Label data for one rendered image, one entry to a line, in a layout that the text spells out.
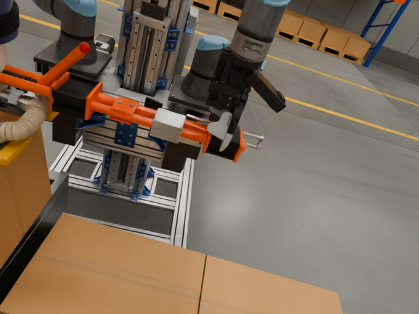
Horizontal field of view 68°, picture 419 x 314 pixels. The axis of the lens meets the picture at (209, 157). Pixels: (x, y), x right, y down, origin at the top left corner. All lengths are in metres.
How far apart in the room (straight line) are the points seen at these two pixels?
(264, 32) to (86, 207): 1.45
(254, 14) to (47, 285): 1.00
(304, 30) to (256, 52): 7.70
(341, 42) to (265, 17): 8.09
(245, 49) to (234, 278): 0.94
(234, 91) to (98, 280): 0.82
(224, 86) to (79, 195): 1.38
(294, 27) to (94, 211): 7.14
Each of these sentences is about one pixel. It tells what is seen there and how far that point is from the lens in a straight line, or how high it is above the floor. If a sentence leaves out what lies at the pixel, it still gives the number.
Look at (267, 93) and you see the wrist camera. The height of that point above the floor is 1.35.
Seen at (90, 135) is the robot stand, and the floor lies 0.73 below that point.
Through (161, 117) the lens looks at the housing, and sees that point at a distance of 0.72.
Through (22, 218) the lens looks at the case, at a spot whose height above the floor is 0.68.
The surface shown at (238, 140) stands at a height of 1.23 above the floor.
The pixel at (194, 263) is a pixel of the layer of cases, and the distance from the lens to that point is 1.30.
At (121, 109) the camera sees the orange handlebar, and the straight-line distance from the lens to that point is 0.72.
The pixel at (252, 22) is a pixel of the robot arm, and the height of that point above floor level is 1.48.
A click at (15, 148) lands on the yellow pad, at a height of 1.09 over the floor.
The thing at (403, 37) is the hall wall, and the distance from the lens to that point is 10.80.
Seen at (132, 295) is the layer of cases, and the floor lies 0.54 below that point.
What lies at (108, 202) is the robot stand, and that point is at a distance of 1.86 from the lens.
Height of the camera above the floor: 1.59
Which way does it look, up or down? 35 degrees down
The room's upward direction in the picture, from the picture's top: 22 degrees clockwise
